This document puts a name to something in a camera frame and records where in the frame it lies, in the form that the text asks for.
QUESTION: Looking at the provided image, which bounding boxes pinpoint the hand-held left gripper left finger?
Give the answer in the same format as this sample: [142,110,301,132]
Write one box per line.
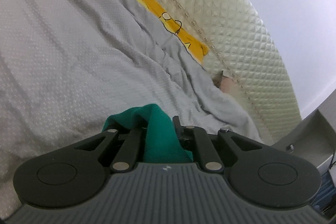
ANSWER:
[66,128,147,172]

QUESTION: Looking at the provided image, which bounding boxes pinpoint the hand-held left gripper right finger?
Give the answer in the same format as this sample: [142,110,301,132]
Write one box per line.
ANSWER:
[172,116,265,172]

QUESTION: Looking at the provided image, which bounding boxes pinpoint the green zip hoodie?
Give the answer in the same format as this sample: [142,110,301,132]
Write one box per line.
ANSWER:
[101,104,195,164]

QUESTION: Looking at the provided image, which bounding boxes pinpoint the beige pillow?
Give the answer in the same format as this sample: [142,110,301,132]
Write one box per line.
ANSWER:
[214,70,240,102]

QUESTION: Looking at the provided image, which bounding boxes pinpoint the grey cabinet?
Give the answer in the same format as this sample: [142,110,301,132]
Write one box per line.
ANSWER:
[270,110,336,170]

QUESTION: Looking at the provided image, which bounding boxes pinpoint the grey blanket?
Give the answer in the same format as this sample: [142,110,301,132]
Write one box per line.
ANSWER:
[0,0,263,188]

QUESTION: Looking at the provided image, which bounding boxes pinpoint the cream quilted headboard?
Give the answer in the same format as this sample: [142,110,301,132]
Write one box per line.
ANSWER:
[134,0,301,146]

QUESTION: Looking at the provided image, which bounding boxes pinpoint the yellow patterned cloth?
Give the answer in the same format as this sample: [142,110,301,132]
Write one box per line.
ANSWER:
[97,0,210,65]

